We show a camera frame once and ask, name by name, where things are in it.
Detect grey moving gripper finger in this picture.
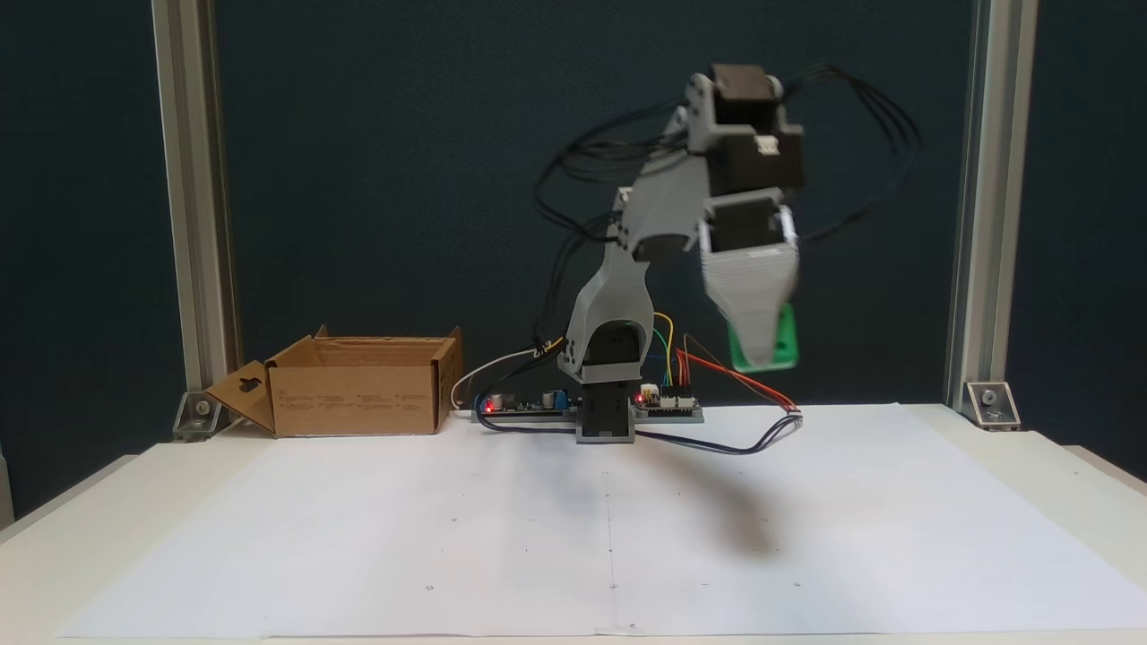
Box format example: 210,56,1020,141
699,242,802,370

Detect controller board with jumper wires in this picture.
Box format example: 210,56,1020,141
633,383,704,422

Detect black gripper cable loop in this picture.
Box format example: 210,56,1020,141
789,64,922,243

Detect coloured jumper wires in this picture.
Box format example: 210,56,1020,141
651,312,677,388

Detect aluminium frame post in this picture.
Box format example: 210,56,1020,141
151,0,241,395
944,0,1040,406

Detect white paper sheet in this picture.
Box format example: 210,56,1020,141
56,403,1147,639

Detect blue power circuit board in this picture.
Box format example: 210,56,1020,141
473,387,579,422

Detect brown cardboard box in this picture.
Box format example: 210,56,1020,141
204,324,464,438

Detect black base cable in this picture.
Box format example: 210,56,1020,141
538,224,619,359

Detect red orange wire bundle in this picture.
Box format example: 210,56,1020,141
677,336,800,415

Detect metal corner bracket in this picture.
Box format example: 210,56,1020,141
963,380,1022,432
172,388,225,442

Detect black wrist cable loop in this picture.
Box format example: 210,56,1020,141
533,103,709,243

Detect long black servo cable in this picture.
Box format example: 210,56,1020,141
475,408,803,456

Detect white USB cable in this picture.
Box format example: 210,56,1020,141
450,349,543,417

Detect green die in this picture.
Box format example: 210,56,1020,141
726,303,800,374

